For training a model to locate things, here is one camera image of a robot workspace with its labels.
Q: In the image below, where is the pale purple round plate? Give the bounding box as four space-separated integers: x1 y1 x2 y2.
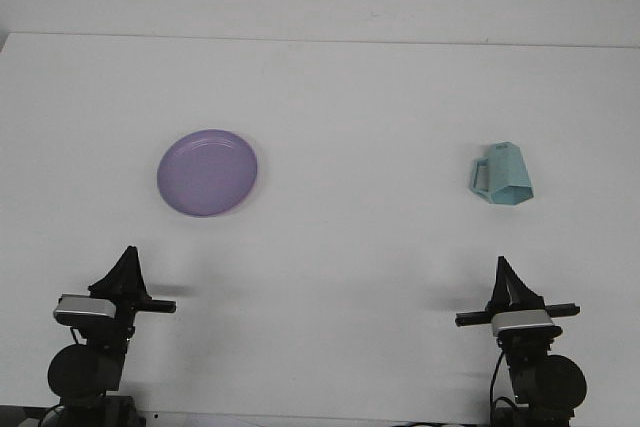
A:
156 128 261 219

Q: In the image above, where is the pale blue hexagonal cup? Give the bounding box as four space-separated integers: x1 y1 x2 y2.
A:
467 141 536 206

